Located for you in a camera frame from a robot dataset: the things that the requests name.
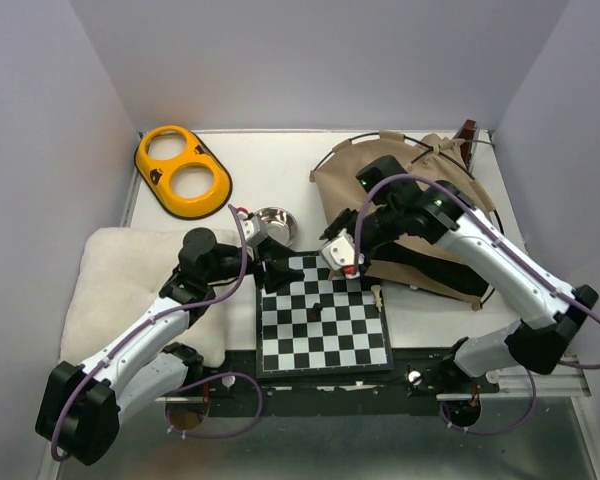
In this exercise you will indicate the yellow double bowl holder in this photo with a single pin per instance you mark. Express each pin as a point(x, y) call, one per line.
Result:
point(159, 174)

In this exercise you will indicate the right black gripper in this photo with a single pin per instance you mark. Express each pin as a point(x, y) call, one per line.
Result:
point(344, 220)

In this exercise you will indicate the brown wooden metronome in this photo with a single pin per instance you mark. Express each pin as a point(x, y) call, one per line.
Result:
point(468, 132)

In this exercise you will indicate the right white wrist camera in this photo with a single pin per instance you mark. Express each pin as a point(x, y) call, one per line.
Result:
point(339, 255)

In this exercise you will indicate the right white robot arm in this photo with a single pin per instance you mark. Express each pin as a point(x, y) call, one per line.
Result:
point(551, 311)

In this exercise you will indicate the white fluffy cushion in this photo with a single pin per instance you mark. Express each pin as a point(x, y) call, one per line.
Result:
point(120, 275)

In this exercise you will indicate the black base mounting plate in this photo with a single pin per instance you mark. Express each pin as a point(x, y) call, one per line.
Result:
point(333, 394)

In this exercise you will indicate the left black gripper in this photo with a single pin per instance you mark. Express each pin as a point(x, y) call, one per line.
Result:
point(276, 274)

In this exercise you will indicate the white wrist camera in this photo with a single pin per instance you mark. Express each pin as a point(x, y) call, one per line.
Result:
point(339, 255)
point(253, 227)

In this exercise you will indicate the beige fabric pet tent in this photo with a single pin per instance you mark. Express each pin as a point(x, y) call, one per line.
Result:
point(399, 211)

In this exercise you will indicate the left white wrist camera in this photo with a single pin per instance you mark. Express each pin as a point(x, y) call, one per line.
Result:
point(253, 227)

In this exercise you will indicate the white chess piece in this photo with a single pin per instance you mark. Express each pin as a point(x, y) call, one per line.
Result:
point(376, 290)

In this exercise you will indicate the black tent pole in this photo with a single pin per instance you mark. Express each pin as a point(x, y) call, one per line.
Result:
point(440, 272)
point(380, 145)

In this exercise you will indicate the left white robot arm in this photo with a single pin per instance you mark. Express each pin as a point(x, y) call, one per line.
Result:
point(85, 404)

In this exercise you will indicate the black white chessboard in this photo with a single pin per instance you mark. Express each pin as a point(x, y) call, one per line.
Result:
point(351, 337)

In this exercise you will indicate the black chess piece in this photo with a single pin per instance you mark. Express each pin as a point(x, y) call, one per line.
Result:
point(314, 313)

